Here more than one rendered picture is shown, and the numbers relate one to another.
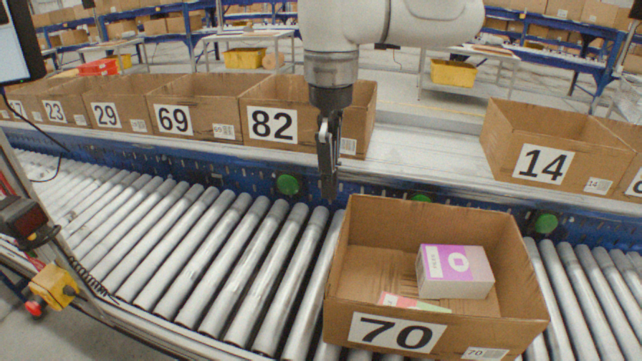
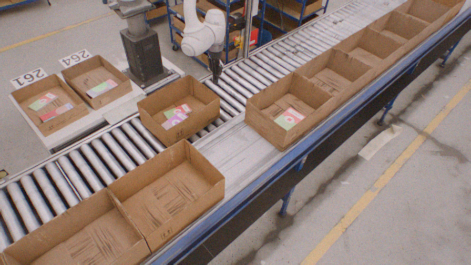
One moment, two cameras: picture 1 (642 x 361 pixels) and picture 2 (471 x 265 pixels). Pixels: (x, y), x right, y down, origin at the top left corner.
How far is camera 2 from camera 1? 194 cm
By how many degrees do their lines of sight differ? 81
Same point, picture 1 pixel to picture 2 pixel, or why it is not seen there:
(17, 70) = not seen: outside the picture
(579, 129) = (151, 240)
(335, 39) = not seen: hidden behind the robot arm
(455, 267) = (175, 120)
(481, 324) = (154, 95)
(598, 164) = (131, 179)
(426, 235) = (194, 124)
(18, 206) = (233, 16)
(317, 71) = not seen: hidden behind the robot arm
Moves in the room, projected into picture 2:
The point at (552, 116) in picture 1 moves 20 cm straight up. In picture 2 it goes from (177, 217) to (171, 191)
